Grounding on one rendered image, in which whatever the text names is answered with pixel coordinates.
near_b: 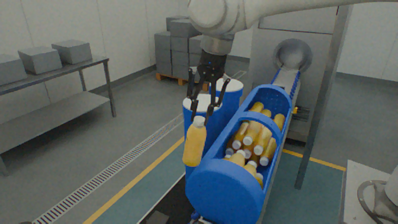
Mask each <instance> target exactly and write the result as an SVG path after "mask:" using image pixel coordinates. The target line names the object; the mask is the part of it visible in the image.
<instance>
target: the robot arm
mask: <svg viewBox="0 0 398 224"><path fill-rule="evenodd" d="M369 2H398V0H188V2H187V7H188V15H189V21H190V23H191V24H192V25H193V26H194V28H195V29H196V30H197V31H199V32H200V33H202V36H201V44H200V47H201V48H202V49H201V56H200V61H199V64H198V66H197V67H190V68H189V69H188V74H189V79H188V88H187V98H189V99H190V100H191V101H192V102H191V105H190V110H192V116H191V119H190V121H194V117H195V115H196V112H197V107H198V102H199V100H198V99H197V97H198V95H199V93H200V91H201V87H202V86H203V84H204V82H209V83H211V85H210V86H211V95H210V104H209V105H208V107H207V113H206V118H205V122H204V126H206V125H207V123H208V119H209V116H212V115H213V111H214V107H220V106H221V104H222V101H223V96H224V93H225V90H226V87H227V85H228V84H229V82H230V81H231V79H232V78H231V77H229V76H227V75H226V74H224V65H225V61H226V57H227V54H229V53H230V52H231V49H232V44H233V40H234V38H235V32H238V31H242V30H247V29H250V28H251V26H252V25H253V24H254V22H256V21H257V20H260V19H261V18H264V17H268V16H271V15H276V14H282V13H286V12H293V11H300V10H305V9H314V8H317V9H319V8H327V7H336V6H341V5H349V4H358V3H360V4H363V3H369ZM197 71H198V74H199V76H200V80H199V82H198V85H197V87H196V90H195V93H194V95H193V88H194V80H195V73H196V72H197ZM220 78H223V82H224V83H223V85H222V89H221V91H220V95H219V99H218V102H216V88H217V81H218V80H219V79H220ZM374 189H375V209H374V210H373V213H374V215H375V216H377V217H379V218H382V219H385V220H388V221H390V222H393V223H394V224H398V165H397V166H396V167H395V169H394V171H393V173H392V174H391V176H390V178H389V180H388V182H387V184H386V186H385V185H382V184H380V183H375V184H374Z"/></svg>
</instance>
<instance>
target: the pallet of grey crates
mask: <svg viewBox="0 0 398 224"><path fill-rule="evenodd" d="M166 27H167V31H163V32H160V33H156V34H154V37H155V53H156V67H157V73H156V77H157V80H160V81H161V80H163V79H165V78H167V77H170V78H175V79H178V85H185V84H186V83H188V79H189V74H188V69H189V68H190V67H197V66H198V64H199V61H200V56H201V49H202V48H201V47H200V44H201V36H202V33H200V32H199V31H197V30H196V29H195V28H194V26H193V25H192V24H191V23H190V21H189V16H181V15H175V16H171V17H167V18H166ZM199 80H200V76H199V74H198V71H197V72H196V73H195V80H194V82H195V83H198V82H199ZM209 85H210V83H209V82H204V84H203V86H202V91H209Z"/></svg>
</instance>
